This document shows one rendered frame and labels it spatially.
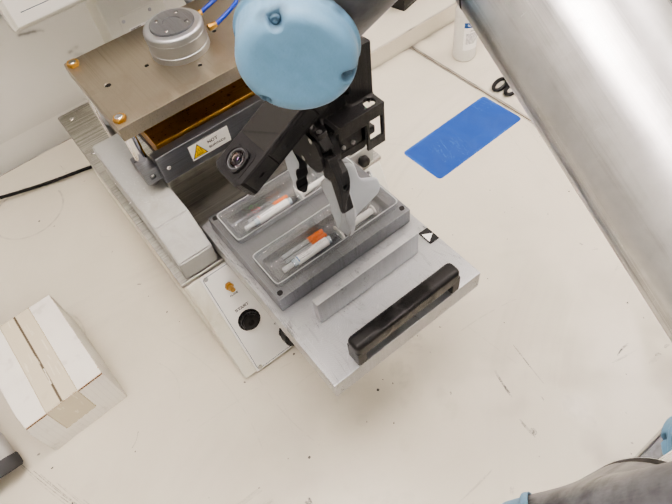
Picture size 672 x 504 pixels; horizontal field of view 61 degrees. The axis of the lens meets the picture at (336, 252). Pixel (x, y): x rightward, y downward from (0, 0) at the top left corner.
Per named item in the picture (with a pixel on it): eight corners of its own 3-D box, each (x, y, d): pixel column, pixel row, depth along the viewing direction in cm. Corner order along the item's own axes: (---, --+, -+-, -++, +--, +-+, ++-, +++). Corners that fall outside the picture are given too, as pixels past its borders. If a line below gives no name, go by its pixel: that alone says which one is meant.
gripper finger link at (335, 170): (362, 211, 58) (336, 136, 53) (350, 219, 58) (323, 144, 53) (337, 197, 62) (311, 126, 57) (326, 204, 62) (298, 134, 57)
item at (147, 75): (77, 95, 87) (31, 18, 76) (245, 10, 96) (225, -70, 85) (146, 181, 75) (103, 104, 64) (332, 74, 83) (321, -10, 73)
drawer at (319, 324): (208, 242, 79) (190, 206, 72) (332, 163, 85) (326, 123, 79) (337, 399, 64) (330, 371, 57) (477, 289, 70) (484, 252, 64)
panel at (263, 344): (256, 371, 86) (198, 278, 76) (405, 262, 95) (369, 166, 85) (262, 378, 84) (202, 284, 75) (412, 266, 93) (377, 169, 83)
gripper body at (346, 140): (387, 147, 60) (384, 46, 50) (322, 188, 57) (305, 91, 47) (342, 111, 63) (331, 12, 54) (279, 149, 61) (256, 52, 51)
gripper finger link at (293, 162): (335, 172, 70) (346, 133, 62) (297, 197, 69) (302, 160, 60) (320, 154, 71) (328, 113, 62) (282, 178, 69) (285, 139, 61)
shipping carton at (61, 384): (8, 365, 92) (-26, 339, 84) (81, 318, 96) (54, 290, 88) (50, 455, 82) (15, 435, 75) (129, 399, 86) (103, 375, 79)
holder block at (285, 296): (212, 229, 75) (207, 217, 73) (332, 154, 81) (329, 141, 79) (282, 311, 67) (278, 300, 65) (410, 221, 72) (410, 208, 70)
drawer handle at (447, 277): (348, 354, 63) (344, 337, 59) (447, 278, 67) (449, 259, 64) (359, 367, 62) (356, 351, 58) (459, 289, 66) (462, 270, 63)
